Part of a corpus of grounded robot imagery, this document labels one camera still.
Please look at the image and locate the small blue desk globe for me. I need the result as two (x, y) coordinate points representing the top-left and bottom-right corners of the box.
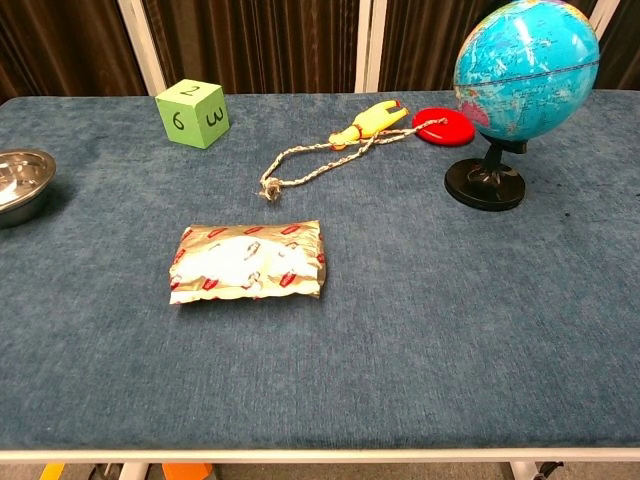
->
(443, 0), (601, 212)

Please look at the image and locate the green numbered foam cube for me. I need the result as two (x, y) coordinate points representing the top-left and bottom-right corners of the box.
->
(154, 78), (231, 150)

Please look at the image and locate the dark brown pleated curtain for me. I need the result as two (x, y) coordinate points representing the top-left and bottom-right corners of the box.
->
(0, 0), (149, 104)
(377, 0), (501, 93)
(597, 0), (640, 91)
(142, 0), (361, 95)

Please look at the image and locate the beige braided rope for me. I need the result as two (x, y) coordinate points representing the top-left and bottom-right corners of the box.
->
(257, 117), (449, 205)

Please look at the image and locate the yellow rubber chicken toy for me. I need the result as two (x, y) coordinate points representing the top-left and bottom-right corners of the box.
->
(328, 99), (410, 151)

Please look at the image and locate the stainless steel bowl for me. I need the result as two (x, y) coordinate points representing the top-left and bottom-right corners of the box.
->
(0, 148), (57, 229)

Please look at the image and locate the red round plastic disc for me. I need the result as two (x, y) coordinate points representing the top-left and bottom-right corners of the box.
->
(411, 107), (476, 147)

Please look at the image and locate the blue felt table mat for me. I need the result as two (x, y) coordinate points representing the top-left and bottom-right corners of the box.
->
(0, 89), (640, 451)

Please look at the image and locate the silver foil snack packet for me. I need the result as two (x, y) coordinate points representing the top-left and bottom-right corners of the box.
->
(168, 219), (327, 306)

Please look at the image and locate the orange block under table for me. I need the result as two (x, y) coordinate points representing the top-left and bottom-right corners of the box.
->
(162, 463), (216, 480)

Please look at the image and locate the white metal frame post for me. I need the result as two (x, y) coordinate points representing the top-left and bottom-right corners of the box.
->
(589, 0), (619, 32)
(117, 0), (169, 97)
(353, 0), (389, 94)

